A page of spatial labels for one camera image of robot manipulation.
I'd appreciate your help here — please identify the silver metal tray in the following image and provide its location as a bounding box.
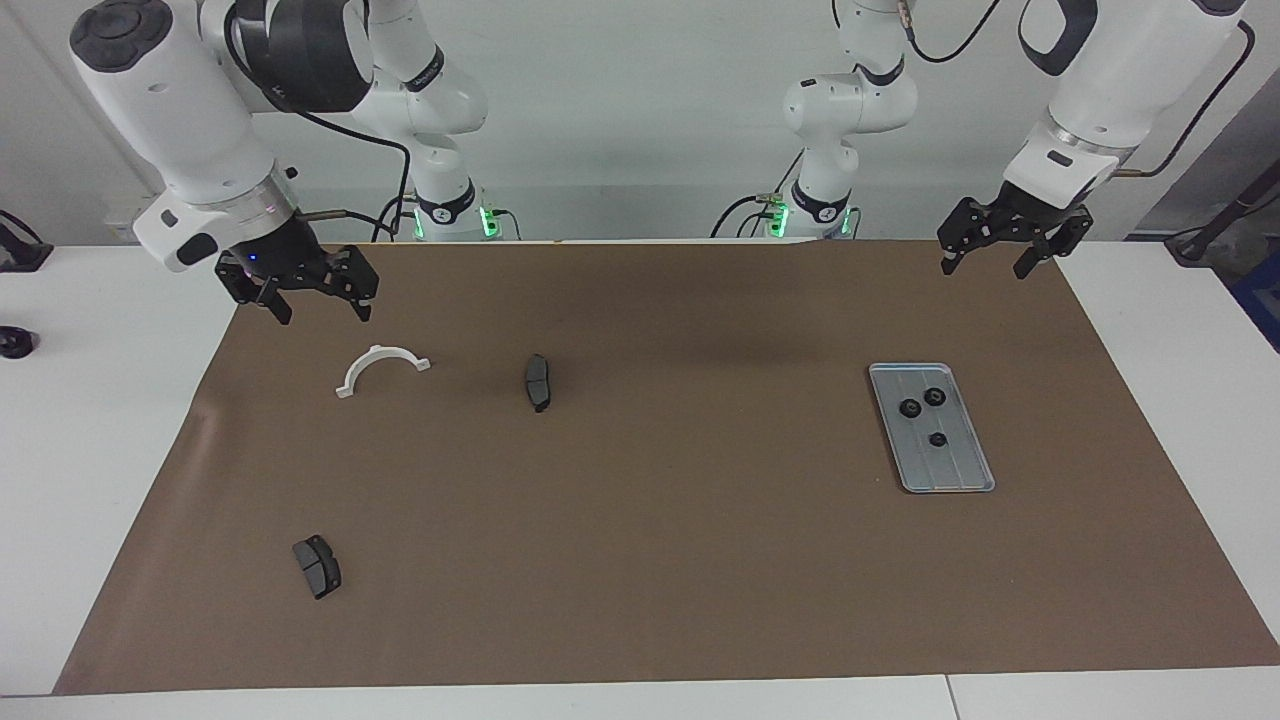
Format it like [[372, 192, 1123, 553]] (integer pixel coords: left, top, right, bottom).
[[868, 362, 997, 495]]

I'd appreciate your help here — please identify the black stand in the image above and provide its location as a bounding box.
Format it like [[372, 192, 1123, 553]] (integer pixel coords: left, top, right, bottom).
[[1165, 165, 1280, 266]]

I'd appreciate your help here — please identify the blue crate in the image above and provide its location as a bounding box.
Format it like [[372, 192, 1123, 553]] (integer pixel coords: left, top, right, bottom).
[[1230, 250, 1280, 353]]

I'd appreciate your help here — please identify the dark grey split brake pad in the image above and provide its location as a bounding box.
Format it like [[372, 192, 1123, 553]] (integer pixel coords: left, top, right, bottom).
[[292, 535, 343, 600]]

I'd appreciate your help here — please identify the brown table mat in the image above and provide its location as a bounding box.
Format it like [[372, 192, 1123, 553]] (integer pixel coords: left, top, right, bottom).
[[52, 238, 1280, 696]]

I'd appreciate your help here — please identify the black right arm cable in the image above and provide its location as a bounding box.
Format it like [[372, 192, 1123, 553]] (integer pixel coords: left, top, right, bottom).
[[228, 10, 413, 241]]

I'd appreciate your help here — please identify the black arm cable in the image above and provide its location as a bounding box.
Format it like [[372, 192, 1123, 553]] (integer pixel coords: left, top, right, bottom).
[[895, 0, 1256, 181], [228, 10, 413, 241]]

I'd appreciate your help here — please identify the black right base cable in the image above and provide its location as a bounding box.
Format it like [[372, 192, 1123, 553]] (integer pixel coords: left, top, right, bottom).
[[372, 193, 419, 243]]

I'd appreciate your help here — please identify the black base cable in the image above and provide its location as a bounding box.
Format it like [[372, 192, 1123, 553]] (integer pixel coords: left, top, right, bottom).
[[712, 193, 791, 239], [372, 193, 419, 243]]

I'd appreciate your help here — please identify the white semicircular bracket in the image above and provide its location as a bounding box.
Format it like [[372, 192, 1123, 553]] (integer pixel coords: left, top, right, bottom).
[[335, 344, 432, 400]]

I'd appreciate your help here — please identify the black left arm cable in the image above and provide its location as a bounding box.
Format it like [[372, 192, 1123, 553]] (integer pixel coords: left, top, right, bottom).
[[895, 0, 1256, 181]]

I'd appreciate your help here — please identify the white wall socket box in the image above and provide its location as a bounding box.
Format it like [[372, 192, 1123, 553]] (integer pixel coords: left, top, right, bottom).
[[103, 194, 166, 244]]

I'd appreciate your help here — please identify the black left base cable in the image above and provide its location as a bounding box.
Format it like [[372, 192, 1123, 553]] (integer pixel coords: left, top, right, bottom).
[[712, 193, 791, 239]]

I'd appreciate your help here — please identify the black clamp mount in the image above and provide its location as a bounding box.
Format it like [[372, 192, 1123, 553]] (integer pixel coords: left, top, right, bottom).
[[0, 210, 53, 273]]

